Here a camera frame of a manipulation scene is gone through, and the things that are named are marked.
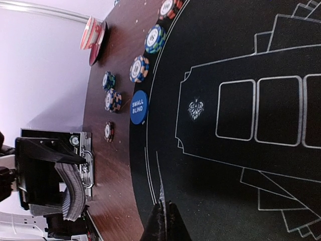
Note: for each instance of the blue small blind button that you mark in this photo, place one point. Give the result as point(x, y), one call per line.
point(139, 107)

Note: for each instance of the blue card deck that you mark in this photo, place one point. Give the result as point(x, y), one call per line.
point(74, 199)

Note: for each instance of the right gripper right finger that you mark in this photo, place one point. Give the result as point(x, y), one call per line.
point(175, 227)

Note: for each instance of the left aluminium frame post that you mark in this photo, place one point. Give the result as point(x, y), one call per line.
point(37, 9)

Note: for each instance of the round black poker mat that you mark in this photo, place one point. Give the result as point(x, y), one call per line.
point(233, 125)

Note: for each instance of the green white chips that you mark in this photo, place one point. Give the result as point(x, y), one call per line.
point(155, 39)

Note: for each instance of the red black chips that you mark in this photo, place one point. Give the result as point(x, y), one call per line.
point(169, 9)

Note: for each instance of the red black chip stack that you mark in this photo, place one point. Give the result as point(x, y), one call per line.
point(109, 131)

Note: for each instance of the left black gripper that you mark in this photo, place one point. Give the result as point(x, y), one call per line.
point(37, 179)

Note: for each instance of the green white chip stack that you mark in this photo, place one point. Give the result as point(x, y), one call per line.
point(108, 81)

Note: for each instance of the blue white chip stack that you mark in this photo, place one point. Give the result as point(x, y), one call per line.
point(113, 101)

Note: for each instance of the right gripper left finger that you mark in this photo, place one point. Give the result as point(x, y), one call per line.
point(155, 228)

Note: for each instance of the red white patterned bowl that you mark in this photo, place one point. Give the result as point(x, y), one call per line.
point(91, 33)

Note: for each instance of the blue white chips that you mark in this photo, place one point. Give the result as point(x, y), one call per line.
point(139, 69)

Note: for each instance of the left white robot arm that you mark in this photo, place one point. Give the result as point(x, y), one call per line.
point(24, 225)

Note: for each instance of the dark red saucer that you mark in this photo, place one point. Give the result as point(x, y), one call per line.
point(95, 50)

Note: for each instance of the chips in case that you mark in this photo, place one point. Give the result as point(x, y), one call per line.
point(74, 140)

